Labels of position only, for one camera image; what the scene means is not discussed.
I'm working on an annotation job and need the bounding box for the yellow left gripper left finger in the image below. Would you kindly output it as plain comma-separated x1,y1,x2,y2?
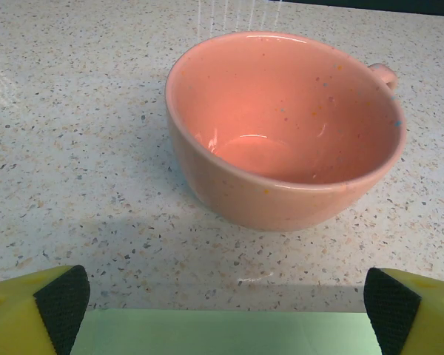
0,265,91,355

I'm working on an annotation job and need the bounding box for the orange mug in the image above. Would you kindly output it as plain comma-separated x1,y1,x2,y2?
164,30,408,233

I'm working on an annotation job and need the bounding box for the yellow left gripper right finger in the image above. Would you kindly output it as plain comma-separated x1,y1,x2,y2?
363,267,444,355

